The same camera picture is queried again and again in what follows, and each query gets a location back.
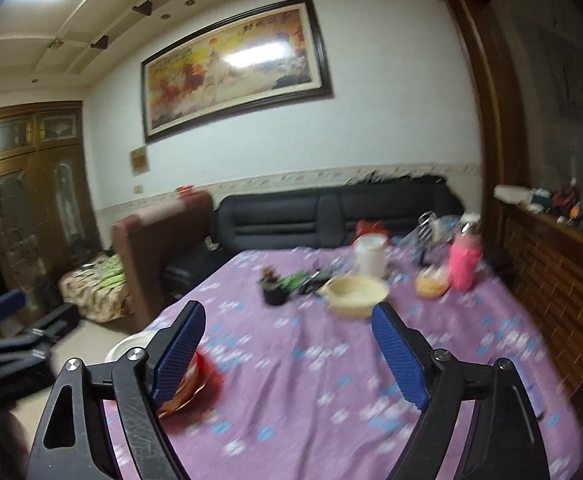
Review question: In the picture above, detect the red gold-rimmed plate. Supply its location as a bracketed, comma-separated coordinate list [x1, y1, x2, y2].
[158, 351, 221, 418]

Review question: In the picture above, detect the white foam bowl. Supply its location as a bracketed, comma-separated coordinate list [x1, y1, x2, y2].
[104, 330, 155, 363]

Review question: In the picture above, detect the patterned bed cushion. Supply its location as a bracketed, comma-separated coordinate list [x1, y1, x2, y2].
[58, 252, 133, 324]

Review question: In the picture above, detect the wooden glass door cabinet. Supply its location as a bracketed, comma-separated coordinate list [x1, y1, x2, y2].
[0, 101, 102, 307]

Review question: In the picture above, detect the brown armchair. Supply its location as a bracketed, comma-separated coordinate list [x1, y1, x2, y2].
[112, 191, 214, 330]

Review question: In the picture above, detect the bag of yellow food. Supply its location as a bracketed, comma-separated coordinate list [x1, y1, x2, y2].
[415, 266, 450, 299]

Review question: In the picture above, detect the wooden side counter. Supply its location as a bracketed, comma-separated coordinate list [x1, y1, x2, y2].
[497, 203, 583, 420]

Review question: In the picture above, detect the purple floral tablecloth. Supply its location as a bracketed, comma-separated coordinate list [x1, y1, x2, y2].
[103, 236, 583, 480]

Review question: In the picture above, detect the pink sleeved bottle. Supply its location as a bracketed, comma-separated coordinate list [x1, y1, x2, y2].
[448, 212, 482, 292]

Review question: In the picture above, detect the black grinder with wooden knob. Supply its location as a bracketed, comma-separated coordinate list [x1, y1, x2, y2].
[259, 266, 290, 307]

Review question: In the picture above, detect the white plastic jar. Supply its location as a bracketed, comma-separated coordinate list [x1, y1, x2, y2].
[353, 233, 388, 280]

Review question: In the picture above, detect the black electronic device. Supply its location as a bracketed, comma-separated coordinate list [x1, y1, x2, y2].
[297, 270, 331, 296]

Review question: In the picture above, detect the red plastic bag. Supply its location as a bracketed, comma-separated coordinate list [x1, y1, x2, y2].
[355, 220, 390, 237]

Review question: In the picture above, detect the black leather sofa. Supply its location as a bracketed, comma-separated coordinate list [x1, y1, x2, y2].
[159, 174, 464, 296]

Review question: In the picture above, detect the framed horse painting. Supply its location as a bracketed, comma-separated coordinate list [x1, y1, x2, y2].
[141, 0, 333, 143]

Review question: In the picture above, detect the yellow wall notice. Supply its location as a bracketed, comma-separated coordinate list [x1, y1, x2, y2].
[130, 145, 150, 176]

